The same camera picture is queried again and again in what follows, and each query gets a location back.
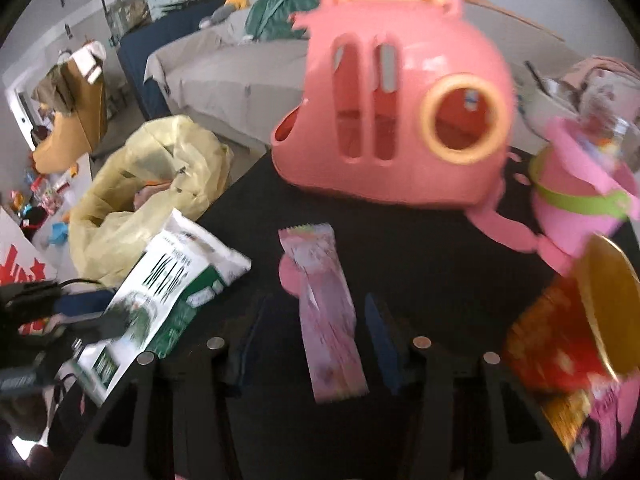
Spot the red gold paper cup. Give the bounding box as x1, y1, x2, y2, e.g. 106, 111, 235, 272
500, 234, 640, 396

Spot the pink toy carrier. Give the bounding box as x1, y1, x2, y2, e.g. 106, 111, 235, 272
271, 0, 518, 211

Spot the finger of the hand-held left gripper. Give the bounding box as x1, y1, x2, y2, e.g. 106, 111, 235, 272
50, 288, 118, 318
60, 305, 133, 356

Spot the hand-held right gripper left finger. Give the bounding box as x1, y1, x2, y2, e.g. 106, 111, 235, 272
60, 300, 268, 480

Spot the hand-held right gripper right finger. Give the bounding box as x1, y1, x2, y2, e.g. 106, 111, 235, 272
364, 294, 568, 480

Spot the long pink wrapper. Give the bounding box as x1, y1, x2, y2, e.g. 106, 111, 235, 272
278, 223, 369, 403

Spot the brown garment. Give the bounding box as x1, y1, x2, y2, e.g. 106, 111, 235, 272
31, 65, 76, 111

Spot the blue covered cabinet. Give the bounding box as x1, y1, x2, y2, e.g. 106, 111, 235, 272
117, 2, 231, 121

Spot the pink toy bucket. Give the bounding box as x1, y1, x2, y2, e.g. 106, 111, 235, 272
530, 117, 640, 271

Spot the glass fish tank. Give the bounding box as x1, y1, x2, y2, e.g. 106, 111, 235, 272
98, 0, 226, 43

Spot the green blanket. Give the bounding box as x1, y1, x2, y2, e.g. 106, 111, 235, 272
245, 0, 403, 43

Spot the white bag with red print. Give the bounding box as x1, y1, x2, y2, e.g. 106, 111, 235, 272
0, 207, 58, 336

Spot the colourful packet in bucket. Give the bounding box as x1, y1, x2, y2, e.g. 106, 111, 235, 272
575, 70, 640, 161

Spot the grey yellow plush toy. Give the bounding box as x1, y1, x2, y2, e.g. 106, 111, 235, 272
200, 0, 249, 28

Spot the yellow plastic bag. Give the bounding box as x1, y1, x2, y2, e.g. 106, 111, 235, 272
68, 115, 235, 288

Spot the wooden chair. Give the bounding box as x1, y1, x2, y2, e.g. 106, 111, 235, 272
32, 42, 108, 173

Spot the pile of small toys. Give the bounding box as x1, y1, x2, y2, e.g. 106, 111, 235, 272
10, 175, 68, 226

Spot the wooden bat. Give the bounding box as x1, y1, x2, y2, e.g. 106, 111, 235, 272
462, 0, 566, 43

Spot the green white packet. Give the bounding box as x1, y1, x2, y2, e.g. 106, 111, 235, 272
75, 209, 252, 407

